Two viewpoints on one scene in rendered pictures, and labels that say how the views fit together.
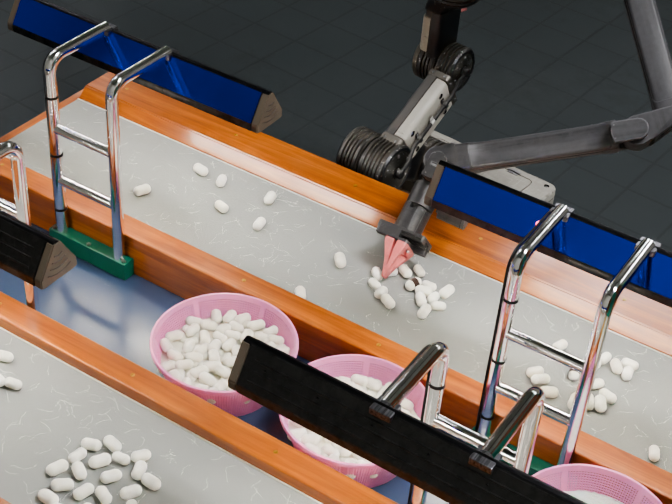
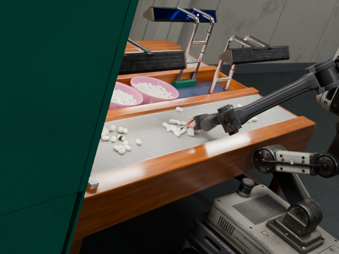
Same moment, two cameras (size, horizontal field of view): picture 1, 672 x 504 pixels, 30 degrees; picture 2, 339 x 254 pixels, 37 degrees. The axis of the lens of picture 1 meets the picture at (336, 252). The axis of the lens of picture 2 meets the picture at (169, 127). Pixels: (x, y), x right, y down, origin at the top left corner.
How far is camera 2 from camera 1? 310 cm
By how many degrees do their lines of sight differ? 78
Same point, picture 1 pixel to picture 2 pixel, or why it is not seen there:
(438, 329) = (156, 126)
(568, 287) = (172, 154)
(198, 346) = (157, 89)
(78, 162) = not seen: hidden behind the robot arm
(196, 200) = not seen: hidden behind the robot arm
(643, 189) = not seen: outside the picture
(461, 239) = (208, 145)
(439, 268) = (193, 141)
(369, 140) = (274, 146)
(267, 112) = (225, 55)
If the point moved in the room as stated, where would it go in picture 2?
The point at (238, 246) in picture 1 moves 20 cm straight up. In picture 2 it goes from (209, 112) to (221, 78)
